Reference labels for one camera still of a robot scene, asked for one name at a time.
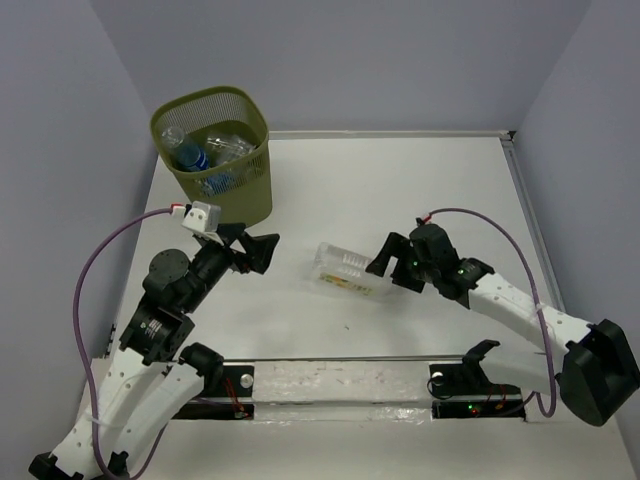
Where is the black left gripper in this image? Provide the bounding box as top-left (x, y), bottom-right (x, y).
top-left (183, 221), bottom-right (281, 311)

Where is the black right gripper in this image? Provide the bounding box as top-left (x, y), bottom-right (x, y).
top-left (366, 230), bottom-right (438, 292)

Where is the large ribbed clear bottle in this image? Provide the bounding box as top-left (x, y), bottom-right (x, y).
top-left (308, 242), bottom-right (393, 300)

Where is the Pocari Sweat blue bottle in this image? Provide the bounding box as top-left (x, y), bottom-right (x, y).
top-left (200, 172), bottom-right (247, 197)
top-left (161, 126), bottom-right (210, 172)

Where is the silver cap clear bottle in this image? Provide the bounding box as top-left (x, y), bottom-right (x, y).
top-left (205, 132), bottom-right (256, 166)

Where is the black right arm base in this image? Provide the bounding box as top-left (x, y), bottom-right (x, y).
top-left (426, 363), bottom-right (526, 420)

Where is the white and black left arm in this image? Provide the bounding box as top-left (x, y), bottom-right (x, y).
top-left (29, 224), bottom-right (280, 479)

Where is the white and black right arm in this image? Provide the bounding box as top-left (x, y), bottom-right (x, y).
top-left (366, 223), bottom-right (639, 427)

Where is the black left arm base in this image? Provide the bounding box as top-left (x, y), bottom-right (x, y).
top-left (174, 362), bottom-right (255, 421)

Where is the olive green mesh bin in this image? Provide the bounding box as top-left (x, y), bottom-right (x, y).
top-left (150, 86), bottom-right (272, 226)

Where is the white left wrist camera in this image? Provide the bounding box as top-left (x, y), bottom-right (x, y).
top-left (170, 201), bottom-right (222, 244)

